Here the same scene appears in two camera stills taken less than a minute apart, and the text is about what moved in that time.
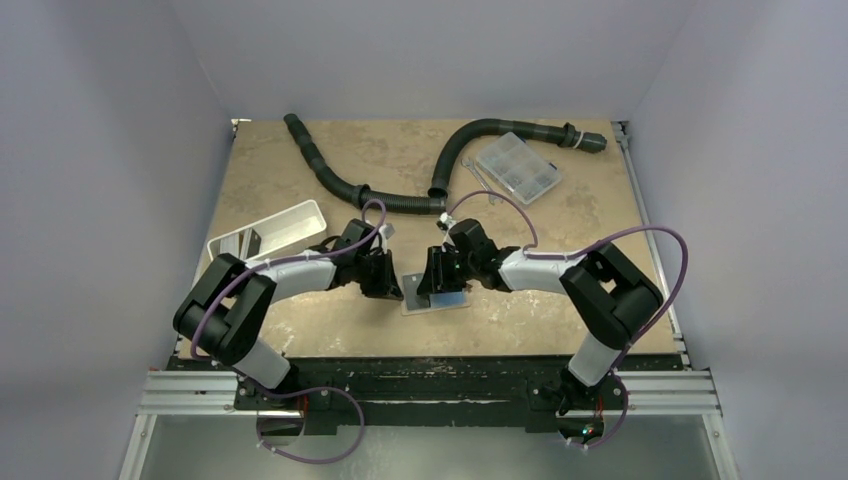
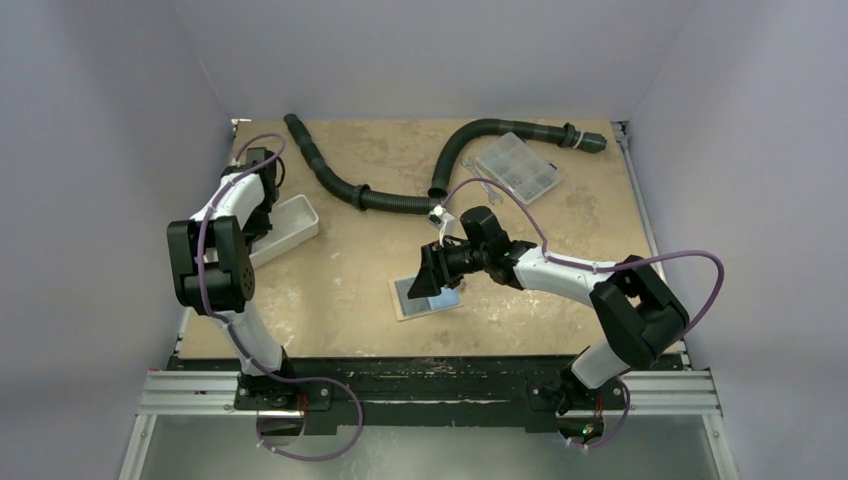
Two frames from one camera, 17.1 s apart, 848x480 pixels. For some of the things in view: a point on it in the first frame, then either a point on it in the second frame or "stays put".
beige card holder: (414, 303) stays put
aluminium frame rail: (214, 394) stays put
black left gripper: (387, 287) -> (254, 230)
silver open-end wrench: (492, 197) stays put
